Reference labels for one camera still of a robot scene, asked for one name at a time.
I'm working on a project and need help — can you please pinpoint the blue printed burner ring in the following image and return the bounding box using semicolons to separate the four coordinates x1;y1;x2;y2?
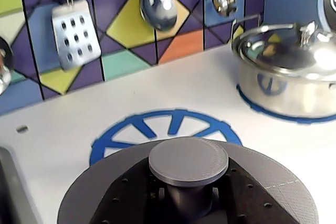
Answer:
89;108;244;167

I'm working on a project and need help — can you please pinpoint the steel slotted spatula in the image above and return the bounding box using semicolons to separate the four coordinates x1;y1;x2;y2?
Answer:
51;0;102;71

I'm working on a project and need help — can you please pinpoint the steel ladle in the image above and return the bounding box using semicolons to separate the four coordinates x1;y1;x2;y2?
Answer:
139;0;179;31

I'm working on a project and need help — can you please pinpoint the shiny steel pot lid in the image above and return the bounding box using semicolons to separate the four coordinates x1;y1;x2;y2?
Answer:
232;20;336;78

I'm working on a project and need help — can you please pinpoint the steel skimmer spoon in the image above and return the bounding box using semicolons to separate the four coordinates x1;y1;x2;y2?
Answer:
0;36;15;96

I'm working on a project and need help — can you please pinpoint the gray toy sink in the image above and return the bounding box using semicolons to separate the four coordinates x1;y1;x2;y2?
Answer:
0;145;44;224

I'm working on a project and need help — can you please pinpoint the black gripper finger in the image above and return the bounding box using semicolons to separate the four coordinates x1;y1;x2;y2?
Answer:
94;158;169;224
209;161;288;224

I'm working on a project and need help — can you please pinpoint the gray pot lid with knob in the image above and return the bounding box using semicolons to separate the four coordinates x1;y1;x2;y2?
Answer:
57;137;320;224

